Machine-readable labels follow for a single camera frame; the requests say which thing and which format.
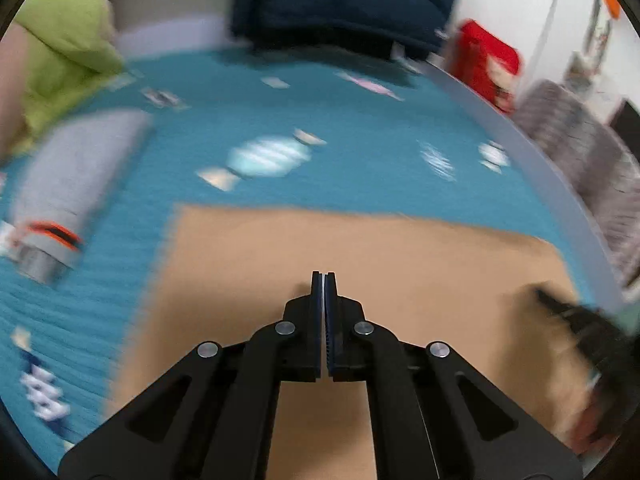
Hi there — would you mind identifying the red cat cushion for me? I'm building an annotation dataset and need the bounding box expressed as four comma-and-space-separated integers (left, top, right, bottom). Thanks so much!
445, 19, 522, 113

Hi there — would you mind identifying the green quilt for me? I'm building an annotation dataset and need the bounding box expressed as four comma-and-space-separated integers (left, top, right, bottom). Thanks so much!
12, 0, 126, 153

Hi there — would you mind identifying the navy and yellow puffer jacket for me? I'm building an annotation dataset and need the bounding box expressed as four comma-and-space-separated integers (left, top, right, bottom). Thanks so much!
230, 0, 466, 61

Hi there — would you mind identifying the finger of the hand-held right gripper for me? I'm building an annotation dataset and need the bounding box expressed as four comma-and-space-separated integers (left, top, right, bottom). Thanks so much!
535, 287, 601, 333

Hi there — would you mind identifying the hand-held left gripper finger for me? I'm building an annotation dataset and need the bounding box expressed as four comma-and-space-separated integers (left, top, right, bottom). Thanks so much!
324, 272, 583, 480
57, 271, 327, 480

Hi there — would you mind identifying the tan quilted jacket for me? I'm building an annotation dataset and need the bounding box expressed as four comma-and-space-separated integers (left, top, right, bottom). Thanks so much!
102, 205, 601, 480

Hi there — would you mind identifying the grey folded garment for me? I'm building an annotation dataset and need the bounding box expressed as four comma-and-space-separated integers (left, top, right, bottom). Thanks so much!
7, 110, 153, 286

